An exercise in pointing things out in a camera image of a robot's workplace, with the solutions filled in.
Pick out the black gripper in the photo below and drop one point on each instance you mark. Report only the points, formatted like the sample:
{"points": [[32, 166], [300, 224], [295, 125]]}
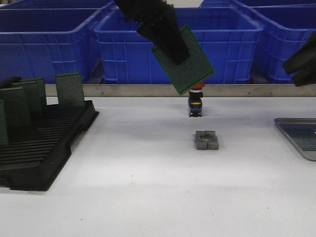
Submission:
{"points": [[158, 24]]}

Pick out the grey metal clamp block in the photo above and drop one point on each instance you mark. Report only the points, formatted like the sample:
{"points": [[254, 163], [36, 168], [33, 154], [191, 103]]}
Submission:
{"points": [[206, 140]]}

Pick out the red emergency stop button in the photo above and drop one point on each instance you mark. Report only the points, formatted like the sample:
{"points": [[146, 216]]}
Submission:
{"points": [[195, 100]]}

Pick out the black slotted board rack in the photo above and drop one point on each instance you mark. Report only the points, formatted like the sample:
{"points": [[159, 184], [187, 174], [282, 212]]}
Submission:
{"points": [[36, 153]]}

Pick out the blue left plastic bin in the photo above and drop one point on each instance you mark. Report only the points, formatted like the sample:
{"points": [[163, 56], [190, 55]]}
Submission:
{"points": [[38, 43]]}

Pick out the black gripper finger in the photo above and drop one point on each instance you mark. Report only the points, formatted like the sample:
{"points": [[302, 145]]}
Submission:
{"points": [[304, 58], [305, 77]]}

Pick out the green perforated circuit board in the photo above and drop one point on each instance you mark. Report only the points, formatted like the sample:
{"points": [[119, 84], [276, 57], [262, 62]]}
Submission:
{"points": [[15, 106], [70, 90], [191, 72], [305, 139], [35, 95], [3, 126]]}

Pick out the blue center plastic bin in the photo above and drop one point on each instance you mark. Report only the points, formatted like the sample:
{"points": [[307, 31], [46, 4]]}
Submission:
{"points": [[227, 37]]}

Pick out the blue right plastic bin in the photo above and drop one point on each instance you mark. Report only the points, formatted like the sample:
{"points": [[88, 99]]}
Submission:
{"points": [[285, 30]]}

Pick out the blue plastic bin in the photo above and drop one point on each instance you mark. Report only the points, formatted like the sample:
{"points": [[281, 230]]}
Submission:
{"points": [[227, 37], [285, 30], [38, 43]]}

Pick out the silver metal tray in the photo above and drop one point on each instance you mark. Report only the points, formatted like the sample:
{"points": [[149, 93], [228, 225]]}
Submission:
{"points": [[297, 123]]}

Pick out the blue far-right rear bin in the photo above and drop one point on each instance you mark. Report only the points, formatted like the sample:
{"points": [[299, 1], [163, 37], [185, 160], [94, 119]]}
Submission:
{"points": [[255, 3]]}

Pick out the blue far-left rear bin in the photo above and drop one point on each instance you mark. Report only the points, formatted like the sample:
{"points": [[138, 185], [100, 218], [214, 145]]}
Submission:
{"points": [[59, 4]]}

